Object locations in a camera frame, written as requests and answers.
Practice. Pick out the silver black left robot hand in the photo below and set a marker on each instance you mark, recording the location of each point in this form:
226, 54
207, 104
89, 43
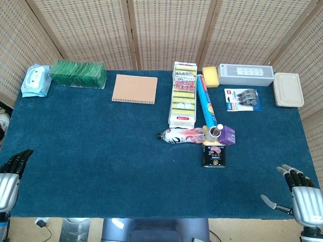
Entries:
8, 181

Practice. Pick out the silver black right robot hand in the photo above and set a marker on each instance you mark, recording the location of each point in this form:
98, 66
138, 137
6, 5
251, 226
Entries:
306, 204

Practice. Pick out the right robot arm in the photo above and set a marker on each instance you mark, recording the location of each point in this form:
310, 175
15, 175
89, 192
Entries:
311, 234

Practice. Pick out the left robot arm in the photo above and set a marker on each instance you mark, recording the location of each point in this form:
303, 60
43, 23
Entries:
3, 227

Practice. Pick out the white shoe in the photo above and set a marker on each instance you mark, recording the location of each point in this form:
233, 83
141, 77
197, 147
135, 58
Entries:
3, 121

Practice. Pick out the blue table cloth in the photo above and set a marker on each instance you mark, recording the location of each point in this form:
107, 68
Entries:
101, 156

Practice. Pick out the black luncheon meat can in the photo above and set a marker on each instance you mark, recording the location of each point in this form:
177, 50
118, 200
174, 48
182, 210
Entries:
214, 156

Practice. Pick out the light blue wet wipes pack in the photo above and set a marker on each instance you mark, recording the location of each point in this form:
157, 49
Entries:
35, 80

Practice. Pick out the purple box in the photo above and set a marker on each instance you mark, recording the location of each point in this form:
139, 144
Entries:
227, 136

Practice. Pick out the beige lidded food container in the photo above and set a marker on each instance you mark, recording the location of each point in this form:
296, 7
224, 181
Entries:
289, 89

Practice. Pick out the correction tape blister pack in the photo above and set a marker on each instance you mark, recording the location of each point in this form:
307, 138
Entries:
242, 99

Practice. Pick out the clear box of green packets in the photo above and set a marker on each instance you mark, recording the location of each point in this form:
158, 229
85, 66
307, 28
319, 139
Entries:
79, 74

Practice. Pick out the white power strip box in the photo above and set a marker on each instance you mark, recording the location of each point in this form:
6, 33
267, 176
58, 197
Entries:
246, 74

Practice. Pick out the blue cling film roll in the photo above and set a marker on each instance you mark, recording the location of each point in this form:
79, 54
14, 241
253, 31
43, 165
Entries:
207, 100

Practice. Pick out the white pink drink bottle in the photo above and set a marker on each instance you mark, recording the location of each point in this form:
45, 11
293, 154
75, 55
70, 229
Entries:
179, 136

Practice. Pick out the dark grey robot torso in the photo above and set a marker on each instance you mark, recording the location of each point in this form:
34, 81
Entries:
156, 230

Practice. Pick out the tan spiral notebook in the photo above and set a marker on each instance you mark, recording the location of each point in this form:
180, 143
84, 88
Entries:
135, 88

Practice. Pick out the yellow sponge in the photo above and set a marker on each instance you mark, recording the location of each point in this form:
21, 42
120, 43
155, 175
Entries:
210, 76

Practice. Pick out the yellow sponge multipack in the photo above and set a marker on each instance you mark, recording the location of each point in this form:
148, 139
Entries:
183, 100

